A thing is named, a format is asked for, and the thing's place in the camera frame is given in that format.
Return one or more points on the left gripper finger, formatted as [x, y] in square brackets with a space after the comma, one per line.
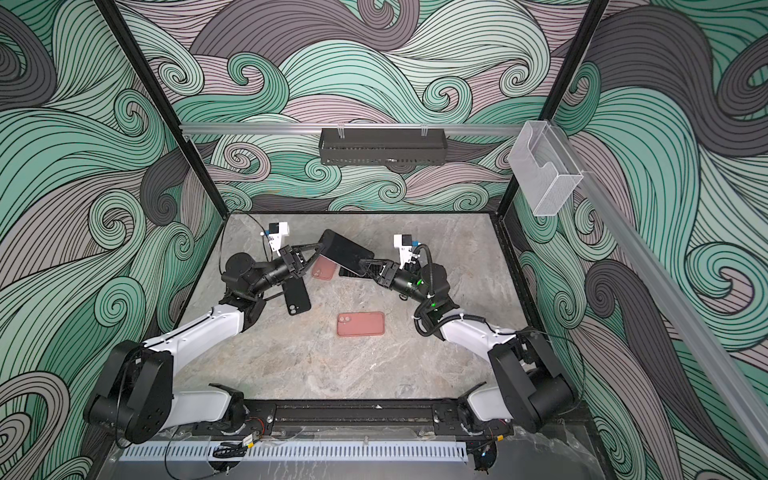
[305, 264]
[316, 248]

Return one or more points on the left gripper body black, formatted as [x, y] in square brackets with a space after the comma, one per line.
[292, 268]

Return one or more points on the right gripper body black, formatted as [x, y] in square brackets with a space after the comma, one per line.
[406, 283]

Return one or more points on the black phone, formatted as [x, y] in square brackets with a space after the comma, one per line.
[344, 252]
[296, 296]

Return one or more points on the pink phone case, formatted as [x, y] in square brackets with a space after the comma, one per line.
[359, 324]
[324, 269]

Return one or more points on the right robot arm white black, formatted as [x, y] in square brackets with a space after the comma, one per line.
[530, 383]

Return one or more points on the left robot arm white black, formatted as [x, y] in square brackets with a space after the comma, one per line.
[134, 396]

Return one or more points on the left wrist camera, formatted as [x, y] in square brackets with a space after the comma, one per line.
[276, 234]

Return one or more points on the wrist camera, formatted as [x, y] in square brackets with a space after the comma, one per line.
[276, 234]
[405, 244]

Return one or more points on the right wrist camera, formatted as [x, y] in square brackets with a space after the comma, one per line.
[405, 244]

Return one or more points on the black wall tray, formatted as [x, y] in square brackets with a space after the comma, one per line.
[387, 146]

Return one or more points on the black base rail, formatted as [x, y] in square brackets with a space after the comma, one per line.
[444, 417]

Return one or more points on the aluminium rail back wall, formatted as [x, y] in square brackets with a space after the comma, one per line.
[236, 128]

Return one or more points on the aluminium rail wall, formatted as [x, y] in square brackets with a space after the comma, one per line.
[236, 128]
[611, 194]

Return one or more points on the clear plastic wall holder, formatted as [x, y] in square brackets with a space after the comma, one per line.
[544, 164]

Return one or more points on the white slotted cable duct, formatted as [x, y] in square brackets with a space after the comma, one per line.
[305, 450]

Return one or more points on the aluminium rail right wall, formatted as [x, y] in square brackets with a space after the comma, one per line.
[611, 194]

